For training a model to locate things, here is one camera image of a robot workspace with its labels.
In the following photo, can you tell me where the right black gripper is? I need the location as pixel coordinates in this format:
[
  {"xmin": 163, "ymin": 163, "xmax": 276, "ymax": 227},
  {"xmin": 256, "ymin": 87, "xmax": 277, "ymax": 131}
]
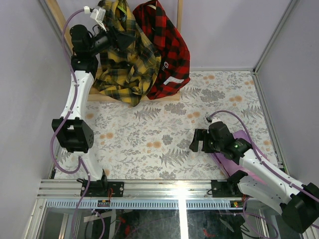
[{"xmin": 189, "ymin": 128, "xmax": 223, "ymax": 153}]

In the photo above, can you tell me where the yellow plaid flannel shirt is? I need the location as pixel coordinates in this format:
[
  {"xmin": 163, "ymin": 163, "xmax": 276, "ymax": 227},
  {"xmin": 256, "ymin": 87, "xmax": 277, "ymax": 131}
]
[{"xmin": 93, "ymin": 0, "xmax": 161, "ymax": 107}]

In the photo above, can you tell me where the lime green wire hanger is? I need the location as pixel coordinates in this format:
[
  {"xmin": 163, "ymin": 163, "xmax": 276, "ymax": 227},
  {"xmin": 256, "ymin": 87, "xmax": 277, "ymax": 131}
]
[{"xmin": 118, "ymin": 4, "xmax": 127, "ymax": 14}]

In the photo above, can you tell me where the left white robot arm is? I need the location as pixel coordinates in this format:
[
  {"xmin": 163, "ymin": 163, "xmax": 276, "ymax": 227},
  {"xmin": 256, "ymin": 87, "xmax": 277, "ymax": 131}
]
[{"xmin": 51, "ymin": 24, "xmax": 135, "ymax": 197}]

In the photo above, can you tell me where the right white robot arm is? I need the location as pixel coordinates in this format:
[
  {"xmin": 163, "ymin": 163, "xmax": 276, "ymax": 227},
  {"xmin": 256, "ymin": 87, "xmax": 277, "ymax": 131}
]
[{"xmin": 189, "ymin": 121, "xmax": 319, "ymax": 234}]

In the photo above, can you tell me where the red black plaid shirt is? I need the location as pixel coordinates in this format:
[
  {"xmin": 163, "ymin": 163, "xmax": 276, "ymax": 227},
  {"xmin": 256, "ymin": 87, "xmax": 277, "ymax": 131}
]
[{"xmin": 133, "ymin": 0, "xmax": 190, "ymax": 100}]

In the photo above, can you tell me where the purple cloth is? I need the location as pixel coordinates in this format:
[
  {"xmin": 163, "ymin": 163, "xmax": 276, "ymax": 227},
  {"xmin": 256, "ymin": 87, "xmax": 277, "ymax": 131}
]
[{"xmin": 211, "ymin": 130, "xmax": 267, "ymax": 183}]

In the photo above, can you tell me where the floral patterned table mat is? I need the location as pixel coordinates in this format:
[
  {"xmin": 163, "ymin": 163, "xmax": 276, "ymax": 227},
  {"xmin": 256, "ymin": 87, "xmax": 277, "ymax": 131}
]
[{"xmin": 56, "ymin": 71, "xmax": 277, "ymax": 180}]

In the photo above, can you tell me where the wooden clothes rack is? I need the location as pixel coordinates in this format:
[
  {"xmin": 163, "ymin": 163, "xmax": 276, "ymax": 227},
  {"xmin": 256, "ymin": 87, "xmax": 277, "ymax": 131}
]
[{"xmin": 46, "ymin": 0, "xmax": 184, "ymax": 102}]

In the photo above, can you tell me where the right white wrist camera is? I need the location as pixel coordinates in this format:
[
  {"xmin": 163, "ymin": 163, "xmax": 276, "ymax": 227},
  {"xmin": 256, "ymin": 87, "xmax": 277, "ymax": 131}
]
[{"xmin": 206, "ymin": 116, "xmax": 221, "ymax": 124}]

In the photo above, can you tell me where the aluminium front rail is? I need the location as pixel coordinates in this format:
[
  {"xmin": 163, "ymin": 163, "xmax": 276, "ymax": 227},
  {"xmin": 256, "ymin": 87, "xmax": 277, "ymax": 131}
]
[{"xmin": 37, "ymin": 179, "xmax": 245, "ymax": 210}]

